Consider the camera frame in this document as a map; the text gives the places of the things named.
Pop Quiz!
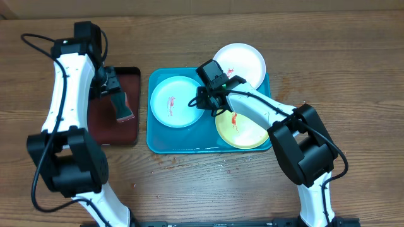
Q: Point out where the green red sponge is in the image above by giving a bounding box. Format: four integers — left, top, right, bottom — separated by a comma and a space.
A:
110, 92, 134, 122

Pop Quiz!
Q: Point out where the yellow plate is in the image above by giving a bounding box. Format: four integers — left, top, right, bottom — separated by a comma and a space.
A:
215, 110, 269, 149

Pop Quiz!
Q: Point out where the light blue plate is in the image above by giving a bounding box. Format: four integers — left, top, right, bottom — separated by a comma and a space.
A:
150, 76, 204, 128

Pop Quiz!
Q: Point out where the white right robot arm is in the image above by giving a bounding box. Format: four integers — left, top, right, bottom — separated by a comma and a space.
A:
188, 76, 348, 226

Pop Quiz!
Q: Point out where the dark red tray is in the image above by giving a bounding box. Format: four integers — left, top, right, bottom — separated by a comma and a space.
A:
88, 67, 141, 146

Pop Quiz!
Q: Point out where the pink white plate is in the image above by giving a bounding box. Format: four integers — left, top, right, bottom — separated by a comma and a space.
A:
213, 43, 266, 89

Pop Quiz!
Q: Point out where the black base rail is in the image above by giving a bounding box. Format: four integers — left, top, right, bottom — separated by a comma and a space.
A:
80, 216, 361, 227

